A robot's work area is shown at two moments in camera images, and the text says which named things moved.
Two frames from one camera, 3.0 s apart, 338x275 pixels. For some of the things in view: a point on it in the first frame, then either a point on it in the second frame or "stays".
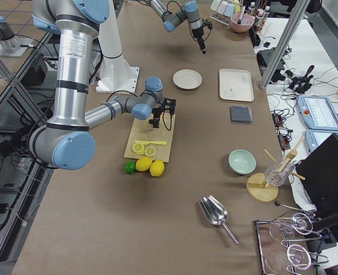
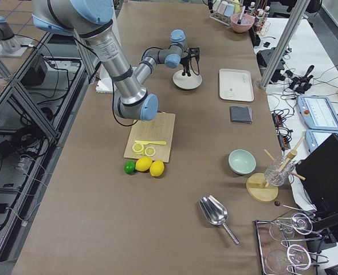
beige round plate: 187,79 stays
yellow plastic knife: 145,142 stays
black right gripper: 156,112 to 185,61
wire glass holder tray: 277,257 stays
